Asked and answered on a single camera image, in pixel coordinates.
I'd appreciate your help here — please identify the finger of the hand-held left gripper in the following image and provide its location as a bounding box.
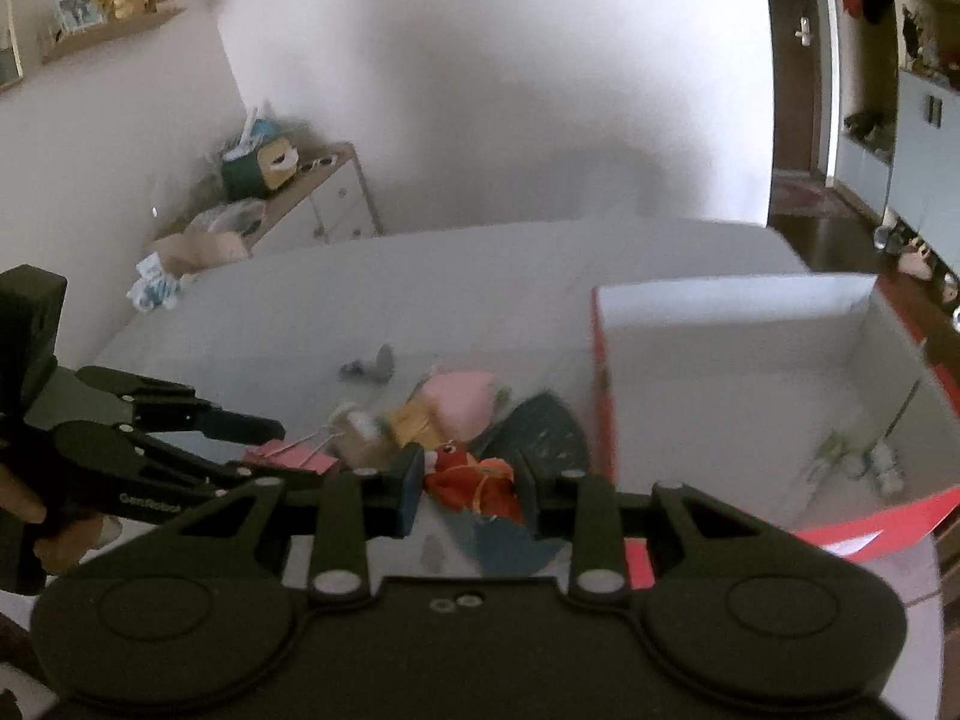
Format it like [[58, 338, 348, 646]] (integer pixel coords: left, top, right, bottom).
[[146, 442, 280, 496], [127, 386, 287, 445]]

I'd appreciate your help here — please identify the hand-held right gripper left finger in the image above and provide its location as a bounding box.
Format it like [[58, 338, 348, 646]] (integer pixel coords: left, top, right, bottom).
[[161, 444, 427, 605]]

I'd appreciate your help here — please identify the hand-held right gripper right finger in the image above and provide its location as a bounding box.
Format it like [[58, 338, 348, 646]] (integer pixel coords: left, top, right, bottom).
[[514, 457, 796, 605]]

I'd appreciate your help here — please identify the red plush toy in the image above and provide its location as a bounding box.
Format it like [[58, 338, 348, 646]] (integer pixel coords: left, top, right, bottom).
[[424, 444, 526, 522]]

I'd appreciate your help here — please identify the brown small box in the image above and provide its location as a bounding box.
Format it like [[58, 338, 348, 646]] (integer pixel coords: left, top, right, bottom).
[[330, 409, 402, 470]]

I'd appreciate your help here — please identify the pink binder clip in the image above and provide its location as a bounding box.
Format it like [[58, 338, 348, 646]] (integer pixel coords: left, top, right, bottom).
[[244, 431, 338, 477]]

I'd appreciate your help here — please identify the yellow small box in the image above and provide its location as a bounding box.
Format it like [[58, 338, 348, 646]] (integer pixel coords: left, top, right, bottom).
[[386, 397, 443, 451]]

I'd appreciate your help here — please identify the pink peach toy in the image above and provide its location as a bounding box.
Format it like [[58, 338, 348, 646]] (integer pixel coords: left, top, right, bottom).
[[420, 369, 496, 440]]

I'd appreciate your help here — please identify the red cardboard box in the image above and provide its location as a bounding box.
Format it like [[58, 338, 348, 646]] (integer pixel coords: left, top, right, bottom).
[[589, 274, 960, 590]]

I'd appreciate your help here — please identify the person's left hand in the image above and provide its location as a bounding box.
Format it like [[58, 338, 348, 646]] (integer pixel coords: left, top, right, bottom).
[[0, 463, 121, 575]]

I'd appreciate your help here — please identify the patterned round plate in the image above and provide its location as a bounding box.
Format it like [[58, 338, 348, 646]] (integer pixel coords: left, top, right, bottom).
[[416, 390, 597, 578]]

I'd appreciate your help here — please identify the blue white packet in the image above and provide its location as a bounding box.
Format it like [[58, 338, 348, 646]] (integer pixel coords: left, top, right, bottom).
[[127, 255, 181, 312]]

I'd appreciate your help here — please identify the small grey spinning top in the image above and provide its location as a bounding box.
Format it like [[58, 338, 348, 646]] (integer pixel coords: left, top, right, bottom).
[[339, 343, 397, 383]]

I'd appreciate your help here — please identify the brown paper bag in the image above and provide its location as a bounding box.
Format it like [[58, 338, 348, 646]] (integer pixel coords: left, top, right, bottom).
[[150, 229, 252, 275]]

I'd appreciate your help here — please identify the clear plastic bag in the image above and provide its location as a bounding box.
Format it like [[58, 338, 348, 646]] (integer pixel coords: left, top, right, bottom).
[[184, 199, 267, 237]]

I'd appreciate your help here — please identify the white wooden nightstand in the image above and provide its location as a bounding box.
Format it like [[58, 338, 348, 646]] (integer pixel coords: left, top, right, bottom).
[[247, 141, 383, 248]]

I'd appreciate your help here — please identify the green tissue box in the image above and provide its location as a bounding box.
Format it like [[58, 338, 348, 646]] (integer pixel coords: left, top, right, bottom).
[[221, 120, 301, 200]]

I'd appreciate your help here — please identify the light green small item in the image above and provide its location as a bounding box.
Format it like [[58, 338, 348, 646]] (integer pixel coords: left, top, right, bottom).
[[814, 431, 852, 477]]

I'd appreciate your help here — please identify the small photo card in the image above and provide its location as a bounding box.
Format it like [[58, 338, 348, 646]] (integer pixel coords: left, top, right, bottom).
[[56, 0, 102, 32]]

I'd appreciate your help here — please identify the small white toy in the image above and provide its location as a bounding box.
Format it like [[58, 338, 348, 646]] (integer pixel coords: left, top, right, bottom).
[[862, 441, 905, 494]]

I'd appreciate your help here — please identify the patterned floor rug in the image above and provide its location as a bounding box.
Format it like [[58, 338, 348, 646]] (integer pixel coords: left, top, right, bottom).
[[772, 176, 848, 218]]

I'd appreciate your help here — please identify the pair of shoes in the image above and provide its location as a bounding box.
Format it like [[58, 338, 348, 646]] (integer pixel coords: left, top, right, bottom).
[[874, 225, 960, 316]]

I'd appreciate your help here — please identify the dark wooden door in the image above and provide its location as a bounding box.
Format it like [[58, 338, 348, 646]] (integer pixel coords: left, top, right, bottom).
[[769, 0, 826, 181]]

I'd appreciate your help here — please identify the grey blue cabinet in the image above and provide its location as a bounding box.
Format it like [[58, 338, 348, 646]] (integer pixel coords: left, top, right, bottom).
[[832, 0, 960, 241]]

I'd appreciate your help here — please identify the framed wall picture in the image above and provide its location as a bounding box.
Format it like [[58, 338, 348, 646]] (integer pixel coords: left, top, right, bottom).
[[0, 0, 25, 91]]

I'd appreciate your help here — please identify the wooden wall shelf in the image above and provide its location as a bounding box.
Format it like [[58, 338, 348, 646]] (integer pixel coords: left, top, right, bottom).
[[41, 7, 187, 65]]

